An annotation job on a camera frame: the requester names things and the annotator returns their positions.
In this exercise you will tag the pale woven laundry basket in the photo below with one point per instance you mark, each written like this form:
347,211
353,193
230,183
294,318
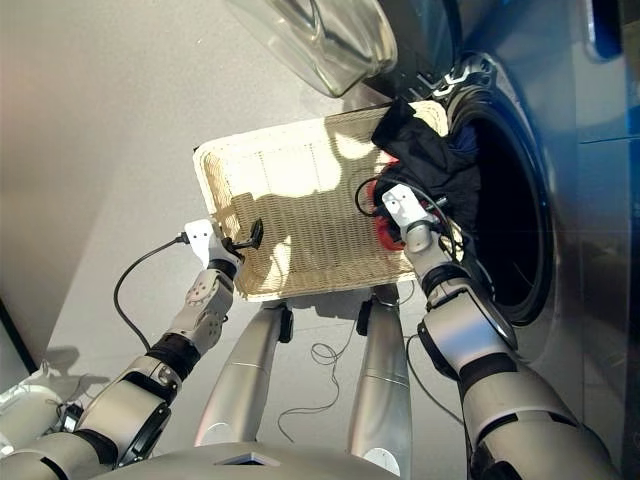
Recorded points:
300,220

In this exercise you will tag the black garment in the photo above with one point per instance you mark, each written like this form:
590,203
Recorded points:
435,150

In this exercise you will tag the orange garment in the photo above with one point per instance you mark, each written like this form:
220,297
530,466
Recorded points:
387,239

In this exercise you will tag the blue garment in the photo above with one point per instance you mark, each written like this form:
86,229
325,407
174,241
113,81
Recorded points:
464,141

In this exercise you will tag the grey washing machine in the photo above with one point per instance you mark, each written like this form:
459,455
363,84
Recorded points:
575,225

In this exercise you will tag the round glass washing machine door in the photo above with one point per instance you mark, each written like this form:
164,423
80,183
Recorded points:
330,40

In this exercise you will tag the silver robot leg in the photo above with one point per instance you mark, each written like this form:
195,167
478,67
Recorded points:
382,380
240,370

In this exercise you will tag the grey robot torso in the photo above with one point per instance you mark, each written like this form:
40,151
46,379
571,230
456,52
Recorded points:
250,462

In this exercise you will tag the small black adapter box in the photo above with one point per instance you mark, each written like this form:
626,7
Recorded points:
72,417

